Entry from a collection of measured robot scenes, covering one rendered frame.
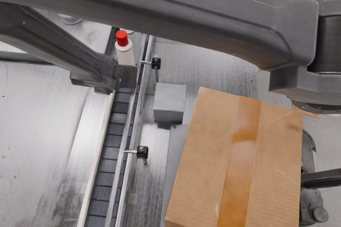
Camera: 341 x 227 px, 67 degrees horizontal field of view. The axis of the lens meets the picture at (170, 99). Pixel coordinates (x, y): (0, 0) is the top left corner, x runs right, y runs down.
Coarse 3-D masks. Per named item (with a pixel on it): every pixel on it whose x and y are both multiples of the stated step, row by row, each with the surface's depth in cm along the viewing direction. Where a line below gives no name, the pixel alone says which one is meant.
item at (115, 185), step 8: (144, 40) 88; (136, 88) 80; (128, 112) 75; (128, 120) 74; (128, 128) 73; (120, 152) 69; (120, 160) 68; (120, 168) 67; (112, 192) 64; (112, 200) 63; (112, 208) 62; (112, 216) 63
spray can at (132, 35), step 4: (120, 28) 80; (128, 32) 79; (132, 32) 80; (136, 32) 81; (128, 36) 80; (132, 36) 81; (136, 36) 83; (132, 40) 82; (136, 40) 84; (132, 44) 84; (136, 44) 85; (136, 48) 86; (136, 52) 88; (136, 56) 90; (136, 60) 91
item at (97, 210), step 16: (144, 48) 97; (128, 96) 87; (112, 112) 84; (112, 128) 81; (112, 144) 79; (128, 144) 79; (112, 160) 76; (96, 176) 74; (112, 176) 74; (96, 192) 72; (96, 208) 70; (96, 224) 68; (112, 224) 68
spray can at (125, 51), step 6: (120, 30) 74; (120, 36) 73; (126, 36) 73; (120, 42) 74; (126, 42) 75; (120, 48) 76; (126, 48) 76; (132, 48) 79; (120, 54) 78; (126, 54) 78; (132, 54) 80; (120, 60) 81; (126, 60) 80; (132, 60) 82
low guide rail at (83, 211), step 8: (112, 96) 83; (104, 120) 79; (104, 128) 78; (104, 136) 78; (96, 152) 74; (96, 160) 73; (96, 168) 73; (88, 184) 70; (88, 192) 69; (88, 200) 68; (80, 216) 66; (80, 224) 65
